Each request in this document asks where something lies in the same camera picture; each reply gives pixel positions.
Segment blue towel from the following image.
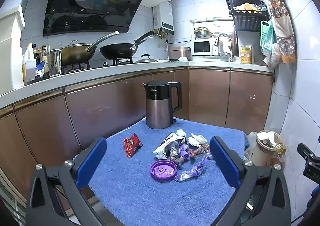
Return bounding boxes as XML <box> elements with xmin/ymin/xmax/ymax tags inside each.
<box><xmin>72</xmin><ymin>117</ymin><xmax>248</xmax><ymax>226</ymax></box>

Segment brown base cabinets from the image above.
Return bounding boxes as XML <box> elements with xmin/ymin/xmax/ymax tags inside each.
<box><xmin>0</xmin><ymin>66</ymin><xmax>275</xmax><ymax>216</ymax></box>

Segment white microwave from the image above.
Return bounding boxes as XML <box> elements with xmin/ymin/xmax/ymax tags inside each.
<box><xmin>191</xmin><ymin>39</ymin><xmax>221</xmax><ymax>56</ymax></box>

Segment steel faucet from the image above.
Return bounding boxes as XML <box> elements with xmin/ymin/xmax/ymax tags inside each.
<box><xmin>214</xmin><ymin>33</ymin><xmax>234</xmax><ymax>62</ymax></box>

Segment purple candy wrapper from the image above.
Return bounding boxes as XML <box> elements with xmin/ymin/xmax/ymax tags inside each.
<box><xmin>175</xmin><ymin>155</ymin><xmax>208</xmax><ymax>183</ymax></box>
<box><xmin>179</xmin><ymin>143</ymin><xmax>192</xmax><ymax>160</ymax></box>

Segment person's right hand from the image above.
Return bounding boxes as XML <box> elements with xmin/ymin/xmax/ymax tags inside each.
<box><xmin>311</xmin><ymin>186</ymin><xmax>320</xmax><ymax>208</ymax></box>

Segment cream trash bin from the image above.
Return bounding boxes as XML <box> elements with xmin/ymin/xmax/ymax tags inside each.
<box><xmin>251</xmin><ymin>130</ymin><xmax>286</xmax><ymax>168</ymax></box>

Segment black frying pan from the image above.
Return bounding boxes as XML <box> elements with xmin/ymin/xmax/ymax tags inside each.
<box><xmin>100</xmin><ymin>30</ymin><xmax>153</xmax><ymax>60</ymax></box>

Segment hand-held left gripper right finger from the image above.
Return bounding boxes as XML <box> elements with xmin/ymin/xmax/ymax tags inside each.
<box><xmin>209</xmin><ymin>136</ymin><xmax>292</xmax><ymax>226</ymax></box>

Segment dark foil wrapper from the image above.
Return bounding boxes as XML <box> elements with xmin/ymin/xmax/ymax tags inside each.
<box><xmin>169</xmin><ymin>141</ymin><xmax>181</xmax><ymax>163</ymax></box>

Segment clear plastic bag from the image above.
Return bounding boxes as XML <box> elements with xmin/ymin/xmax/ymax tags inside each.
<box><xmin>246</xmin><ymin>131</ymin><xmax>258</xmax><ymax>160</ymax></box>

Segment yellow packet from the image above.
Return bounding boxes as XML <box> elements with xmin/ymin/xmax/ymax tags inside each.
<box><xmin>240</xmin><ymin>44</ymin><xmax>253</xmax><ymax>64</ymax></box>

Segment white plastic oil jug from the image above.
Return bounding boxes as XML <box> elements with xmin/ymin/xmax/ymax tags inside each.
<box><xmin>22</xmin><ymin>43</ymin><xmax>38</xmax><ymax>86</ymax></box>

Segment brown electric kettle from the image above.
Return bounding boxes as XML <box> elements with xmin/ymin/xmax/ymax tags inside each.
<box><xmin>143</xmin><ymin>81</ymin><xmax>183</xmax><ymax>130</ymax></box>

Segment white plastic bag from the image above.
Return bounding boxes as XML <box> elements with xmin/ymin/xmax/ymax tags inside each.
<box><xmin>262</xmin><ymin>44</ymin><xmax>279</xmax><ymax>68</ymax></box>

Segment steel pot lid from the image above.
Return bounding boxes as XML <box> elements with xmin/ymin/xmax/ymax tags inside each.
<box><xmin>134</xmin><ymin>54</ymin><xmax>159</xmax><ymax>64</ymax></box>

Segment glass pitcher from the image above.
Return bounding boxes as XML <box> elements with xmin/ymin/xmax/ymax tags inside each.
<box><xmin>47</xmin><ymin>42</ymin><xmax>62</xmax><ymax>78</ymax></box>

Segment purple plastic lid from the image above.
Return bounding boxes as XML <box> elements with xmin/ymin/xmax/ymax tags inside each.
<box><xmin>150</xmin><ymin>160</ymin><xmax>178</xmax><ymax>181</ymax></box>

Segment brown rice cooker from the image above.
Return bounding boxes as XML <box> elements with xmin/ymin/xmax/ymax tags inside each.
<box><xmin>168</xmin><ymin>46</ymin><xmax>192</xmax><ymax>62</ymax></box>

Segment brass wok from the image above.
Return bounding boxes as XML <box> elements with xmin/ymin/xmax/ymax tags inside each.
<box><xmin>61</xmin><ymin>31</ymin><xmax>120</xmax><ymax>67</ymax></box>

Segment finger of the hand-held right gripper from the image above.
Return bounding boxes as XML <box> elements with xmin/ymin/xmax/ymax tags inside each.
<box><xmin>297</xmin><ymin>142</ymin><xmax>320</xmax><ymax>164</ymax></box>

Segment green cutting board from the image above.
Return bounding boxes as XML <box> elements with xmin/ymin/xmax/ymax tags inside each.
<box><xmin>260</xmin><ymin>20</ymin><xmax>274</xmax><ymax>54</ymax></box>

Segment steel pot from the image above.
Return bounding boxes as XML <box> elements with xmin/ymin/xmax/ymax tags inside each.
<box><xmin>194</xmin><ymin>27</ymin><xmax>214</xmax><ymax>40</ymax></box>

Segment red snack wrapper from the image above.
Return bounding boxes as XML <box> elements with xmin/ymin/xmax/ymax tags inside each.
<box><xmin>122</xmin><ymin>133</ymin><xmax>144</xmax><ymax>158</ymax></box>

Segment white tall cabinet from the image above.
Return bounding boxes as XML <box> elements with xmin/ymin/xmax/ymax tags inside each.
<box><xmin>0</xmin><ymin>5</ymin><xmax>26</xmax><ymax>97</ymax></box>

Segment floral apron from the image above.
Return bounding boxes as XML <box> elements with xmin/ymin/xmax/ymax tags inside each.
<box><xmin>265</xmin><ymin>0</ymin><xmax>297</xmax><ymax>64</ymax></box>

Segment gas stove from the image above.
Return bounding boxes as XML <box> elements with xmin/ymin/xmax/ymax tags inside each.
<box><xmin>61</xmin><ymin>57</ymin><xmax>134</xmax><ymax>75</ymax></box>

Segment black wall rack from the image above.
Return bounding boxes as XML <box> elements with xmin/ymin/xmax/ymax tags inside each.
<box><xmin>222</xmin><ymin>0</ymin><xmax>271</xmax><ymax>32</ymax></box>

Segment white water heater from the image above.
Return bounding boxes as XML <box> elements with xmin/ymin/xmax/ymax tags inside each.
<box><xmin>152</xmin><ymin>1</ymin><xmax>175</xmax><ymax>35</ymax></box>

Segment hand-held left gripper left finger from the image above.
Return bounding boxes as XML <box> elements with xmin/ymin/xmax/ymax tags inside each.
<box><xmin>25</xmin><ymin>137</ymin><xmax>110</xmax><ymax>226</ymax></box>

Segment dark red candy wrapper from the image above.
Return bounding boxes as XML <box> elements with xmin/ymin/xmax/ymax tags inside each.
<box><xmin>187</xmin><ymin>147</ymin><xmax>206</xmax><ymax>159</ymax></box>

